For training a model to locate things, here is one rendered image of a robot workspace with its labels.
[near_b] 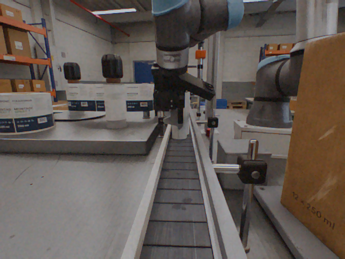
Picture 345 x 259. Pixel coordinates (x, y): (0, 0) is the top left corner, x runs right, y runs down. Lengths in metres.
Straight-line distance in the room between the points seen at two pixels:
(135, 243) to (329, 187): 0.25
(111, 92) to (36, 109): 0.29
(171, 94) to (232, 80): 8.02
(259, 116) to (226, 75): 7.77
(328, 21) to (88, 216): 0.68
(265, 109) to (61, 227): 0.63
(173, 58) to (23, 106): 0.63
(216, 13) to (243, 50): 8.18
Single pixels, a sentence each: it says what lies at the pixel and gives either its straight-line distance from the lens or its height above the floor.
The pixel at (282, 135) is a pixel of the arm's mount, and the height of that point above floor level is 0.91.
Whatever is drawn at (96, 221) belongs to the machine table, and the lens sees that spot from 0.38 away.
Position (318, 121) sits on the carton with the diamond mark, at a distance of 0.31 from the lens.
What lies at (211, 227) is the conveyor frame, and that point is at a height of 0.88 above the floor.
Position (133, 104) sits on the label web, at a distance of 1.00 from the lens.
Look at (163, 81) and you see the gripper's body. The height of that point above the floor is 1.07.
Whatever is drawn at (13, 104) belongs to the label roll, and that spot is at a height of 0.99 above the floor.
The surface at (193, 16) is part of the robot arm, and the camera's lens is 0.41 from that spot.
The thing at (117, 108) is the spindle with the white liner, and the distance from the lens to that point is 0.78.
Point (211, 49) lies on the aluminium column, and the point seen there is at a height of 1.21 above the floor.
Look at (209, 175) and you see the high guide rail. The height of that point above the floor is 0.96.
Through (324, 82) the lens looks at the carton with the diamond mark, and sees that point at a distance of 0.31.
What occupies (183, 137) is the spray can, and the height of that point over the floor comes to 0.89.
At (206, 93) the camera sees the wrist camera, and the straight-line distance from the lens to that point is 0.48.
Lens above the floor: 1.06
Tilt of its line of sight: 14 degrees down
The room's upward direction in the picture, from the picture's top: straight up
